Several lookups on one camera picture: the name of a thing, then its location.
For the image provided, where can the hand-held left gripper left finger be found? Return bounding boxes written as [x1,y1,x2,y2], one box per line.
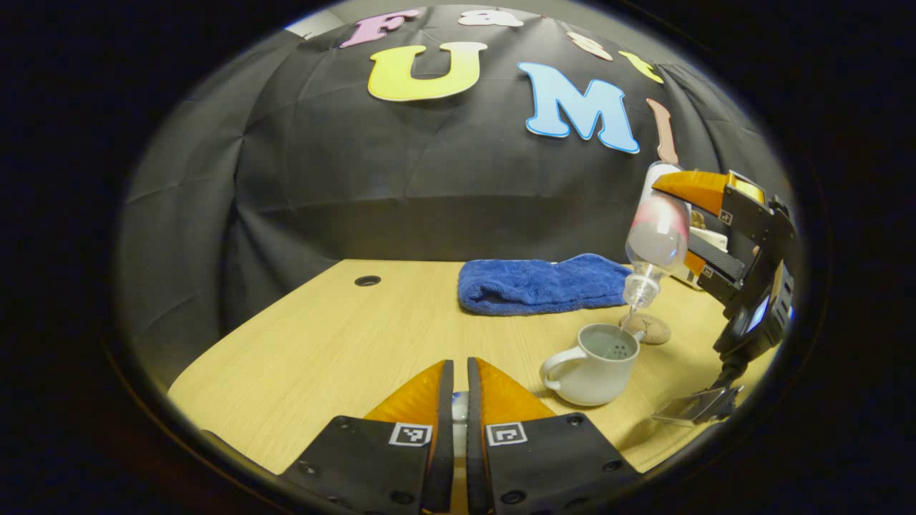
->
[279,360,456,514]

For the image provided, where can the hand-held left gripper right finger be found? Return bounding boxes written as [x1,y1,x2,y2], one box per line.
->
[467,358,641,514]

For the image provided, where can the white teacup lid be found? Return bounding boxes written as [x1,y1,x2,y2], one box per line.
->
[452,391,469,458]

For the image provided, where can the clear plastic water bottle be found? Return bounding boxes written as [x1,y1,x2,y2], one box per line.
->
[621,161,693,310]

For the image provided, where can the round wooden coaster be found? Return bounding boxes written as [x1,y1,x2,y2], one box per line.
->
[619,313,672,345]

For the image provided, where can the white ceramic teacup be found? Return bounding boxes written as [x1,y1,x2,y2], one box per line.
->
[539,323,645,407]

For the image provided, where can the white toaster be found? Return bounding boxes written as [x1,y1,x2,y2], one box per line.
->
[686,215,729,290]

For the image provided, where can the blue towel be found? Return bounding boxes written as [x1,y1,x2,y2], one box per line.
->
[457,253,634,316]

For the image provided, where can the black backdrop cloth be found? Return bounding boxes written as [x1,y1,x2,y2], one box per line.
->
[118,6,788,373]

